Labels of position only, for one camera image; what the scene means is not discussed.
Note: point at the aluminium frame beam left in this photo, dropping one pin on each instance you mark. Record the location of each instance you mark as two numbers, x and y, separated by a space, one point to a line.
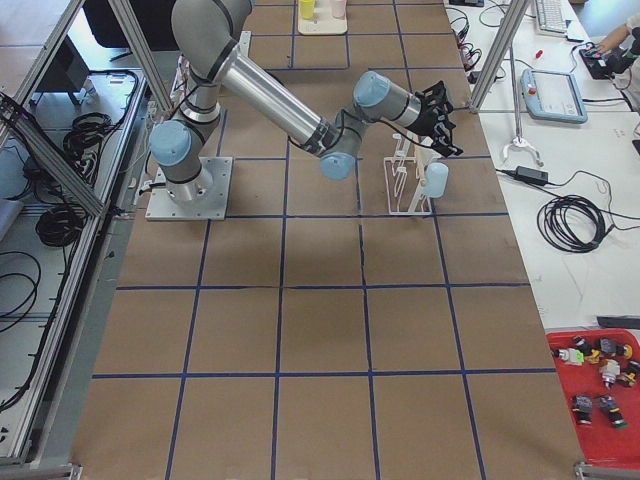
26 129

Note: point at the blue teach pendant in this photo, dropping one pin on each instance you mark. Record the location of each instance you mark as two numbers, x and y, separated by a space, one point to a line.
552 96

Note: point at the white keyboard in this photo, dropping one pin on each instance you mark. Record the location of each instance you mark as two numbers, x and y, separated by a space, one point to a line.
549 17

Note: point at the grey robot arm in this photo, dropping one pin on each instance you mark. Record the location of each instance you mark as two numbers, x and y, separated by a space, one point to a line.
207 34

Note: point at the white wire cup rack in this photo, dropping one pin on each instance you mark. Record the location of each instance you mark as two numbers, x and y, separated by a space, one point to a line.
405 172

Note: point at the red plastic bin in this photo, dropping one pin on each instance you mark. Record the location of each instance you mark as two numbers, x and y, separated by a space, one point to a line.
599 374

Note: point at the aluminium frame post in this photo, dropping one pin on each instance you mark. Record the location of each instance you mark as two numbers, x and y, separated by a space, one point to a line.
502 41

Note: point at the yellow plastic cup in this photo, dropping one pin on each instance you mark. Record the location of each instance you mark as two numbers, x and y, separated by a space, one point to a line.
307 9

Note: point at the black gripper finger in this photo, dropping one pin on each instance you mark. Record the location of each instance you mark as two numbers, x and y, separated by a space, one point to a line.
442 141
443 105

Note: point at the black power adapter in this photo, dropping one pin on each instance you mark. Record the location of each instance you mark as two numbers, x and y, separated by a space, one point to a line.
531 176

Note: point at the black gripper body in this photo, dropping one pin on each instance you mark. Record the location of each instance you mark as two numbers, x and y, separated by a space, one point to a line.
426 118

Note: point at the light blue ikea cup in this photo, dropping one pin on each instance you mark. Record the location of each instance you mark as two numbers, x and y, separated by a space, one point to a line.
436 174

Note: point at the pink plastic cup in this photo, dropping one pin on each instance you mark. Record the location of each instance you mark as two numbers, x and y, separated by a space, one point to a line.
338 8

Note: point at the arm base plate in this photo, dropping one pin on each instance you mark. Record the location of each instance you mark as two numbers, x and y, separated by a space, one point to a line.
204 198
242 49

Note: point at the cream tray with bunny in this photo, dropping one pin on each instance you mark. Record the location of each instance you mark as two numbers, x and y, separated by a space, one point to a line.
323 24

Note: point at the black cable bundle floor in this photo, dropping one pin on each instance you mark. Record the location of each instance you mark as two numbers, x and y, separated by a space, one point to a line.
60 226

